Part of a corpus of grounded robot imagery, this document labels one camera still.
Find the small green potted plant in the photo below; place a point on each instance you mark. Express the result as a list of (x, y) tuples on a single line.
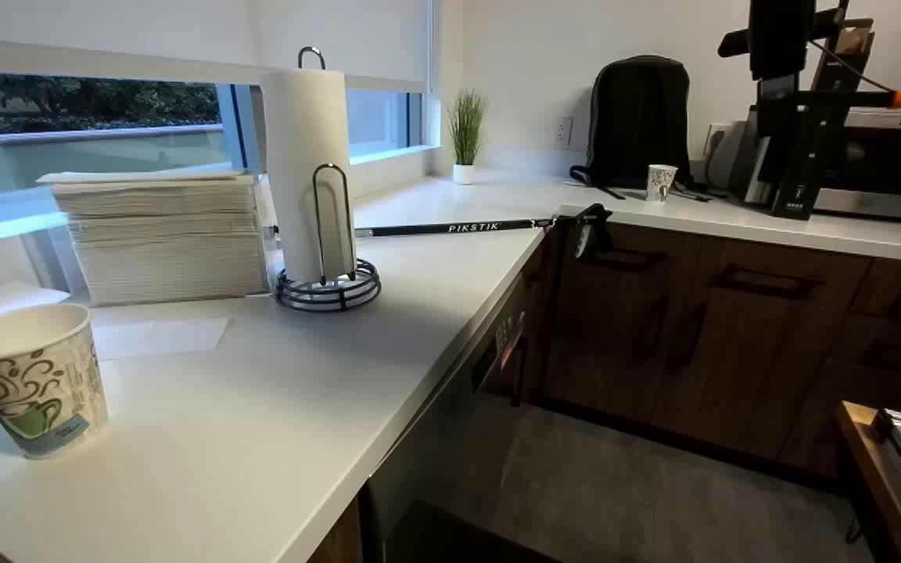
[(466, 132)]

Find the stainless steel dishwasher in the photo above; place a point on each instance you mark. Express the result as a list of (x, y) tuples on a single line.
[(411, 506)]

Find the white paper towel roll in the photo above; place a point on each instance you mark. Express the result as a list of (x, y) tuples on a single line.
[(306, 161)]

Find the small white paper cup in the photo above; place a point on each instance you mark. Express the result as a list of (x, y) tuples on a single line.
[(660, 181)]

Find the black backpack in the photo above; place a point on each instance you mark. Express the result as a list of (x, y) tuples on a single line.
[(638, 116)]

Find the brown wooden cabinets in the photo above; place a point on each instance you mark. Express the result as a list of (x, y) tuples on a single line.
[(721, 344)]

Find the stack of white napkins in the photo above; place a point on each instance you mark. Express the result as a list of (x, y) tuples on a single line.
[(162, 236)]

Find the black coffee machine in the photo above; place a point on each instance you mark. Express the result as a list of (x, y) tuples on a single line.
[(814, 138)]

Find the patterned paper cup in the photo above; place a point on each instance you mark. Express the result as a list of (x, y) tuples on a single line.
[(51, 387)]

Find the black wire towel holder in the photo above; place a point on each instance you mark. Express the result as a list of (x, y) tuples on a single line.
[(326, 295)]

